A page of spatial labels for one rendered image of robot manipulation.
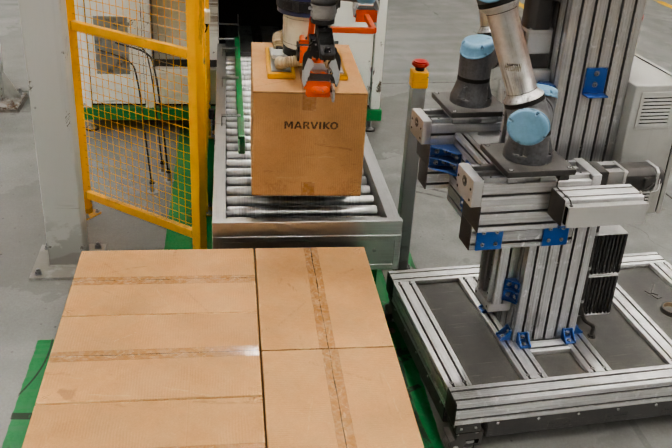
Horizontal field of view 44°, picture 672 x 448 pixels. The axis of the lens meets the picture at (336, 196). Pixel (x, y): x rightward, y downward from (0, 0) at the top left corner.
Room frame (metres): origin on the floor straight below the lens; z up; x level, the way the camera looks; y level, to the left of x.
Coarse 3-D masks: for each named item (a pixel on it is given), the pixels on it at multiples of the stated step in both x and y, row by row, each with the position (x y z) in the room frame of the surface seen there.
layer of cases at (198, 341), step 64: (128, 256) 2.45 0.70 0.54; (192, 256) 2.47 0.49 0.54; (256, 256) 2.50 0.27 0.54; (320, 256) 2.52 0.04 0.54; (64, 320) 2.05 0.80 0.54; (128, 320) 2.07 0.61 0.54; (192, 320) 2.09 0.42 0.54; (256, 320) 2.11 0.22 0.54; (320, 320) 2.13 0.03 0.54; (384, 320) 2.15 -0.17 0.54; (64, 384) 1.76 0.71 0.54; (128, 384) 1.78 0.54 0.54; (192, 384) 1.79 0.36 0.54; (256, 384) 1.81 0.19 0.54; (320, 384) 1.82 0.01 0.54; (384, 384) 1.84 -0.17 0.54
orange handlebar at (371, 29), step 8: (368, 16) 3.25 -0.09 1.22; (368, 24) 3.16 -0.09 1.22; (336, 32) 3.06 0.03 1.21; (344, 32) 3.06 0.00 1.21; (352, 32) 3.06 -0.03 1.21; (360, 32) 3.07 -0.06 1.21; (368, 32) 3.07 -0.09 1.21; (312, 56) 2.66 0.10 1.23; (312, 72) 2.50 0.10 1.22; (320, 72) 2.51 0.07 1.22; (312, 88) 2.36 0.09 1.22; (320, 88) 2.36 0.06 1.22; (328, 88) 2.37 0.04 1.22
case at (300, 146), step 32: (256, 64) 2.98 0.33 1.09; (352, 64) 3.06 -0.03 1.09; (256, 96) 2.68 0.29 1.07; (288, 96) 2.70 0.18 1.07; (352, 96) 2.73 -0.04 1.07; (256, 128) 2.68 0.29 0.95; (288, 128) 2.70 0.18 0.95; (320, 128) 2.71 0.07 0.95; (352, 128) 2.73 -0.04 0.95; (256, 160) 2.68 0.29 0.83; (288, 160) 2.70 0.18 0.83; (320, 160) 2.71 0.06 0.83; (352, 160) 2.73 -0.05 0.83; (256, 192) 2.68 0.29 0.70; (288, 192) 2.70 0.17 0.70; (320, 192) 2.71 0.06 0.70; (352, 192) 2.73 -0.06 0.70
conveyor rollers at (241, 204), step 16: (240, 160) 3.29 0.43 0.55; (240, 176) 3.19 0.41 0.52; (240, 192) 3.01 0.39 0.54; (368, 192) 3.08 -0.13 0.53; (240, 208) 2.84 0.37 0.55; (256, 208) 2.85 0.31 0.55; (272, 208) 2.86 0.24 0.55; (288, 208) 2.87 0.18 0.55; (304, 208) 2.88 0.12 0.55; (320, 208) 2.89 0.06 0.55; (336, 208) 2.89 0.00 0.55; (352, 208) 2.90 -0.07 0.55; (368, 208) 2.91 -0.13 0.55
